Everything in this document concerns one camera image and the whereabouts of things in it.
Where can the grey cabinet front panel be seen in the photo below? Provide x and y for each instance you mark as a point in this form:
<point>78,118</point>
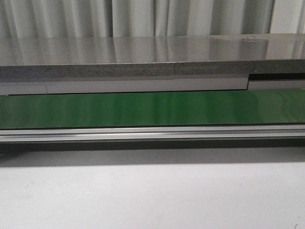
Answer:
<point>127,84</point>

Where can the white pleated curtain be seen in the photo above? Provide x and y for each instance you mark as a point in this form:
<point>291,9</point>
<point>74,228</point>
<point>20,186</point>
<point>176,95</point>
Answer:
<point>147,18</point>

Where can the green conveyor belt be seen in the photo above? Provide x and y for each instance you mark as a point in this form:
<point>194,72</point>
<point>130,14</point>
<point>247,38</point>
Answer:
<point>152,109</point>

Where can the aluminium conveyor side rail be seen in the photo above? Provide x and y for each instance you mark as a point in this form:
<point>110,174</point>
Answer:
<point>152,133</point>

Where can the dark granite counter slab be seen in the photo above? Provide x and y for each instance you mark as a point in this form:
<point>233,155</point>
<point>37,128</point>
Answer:
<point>63,58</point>

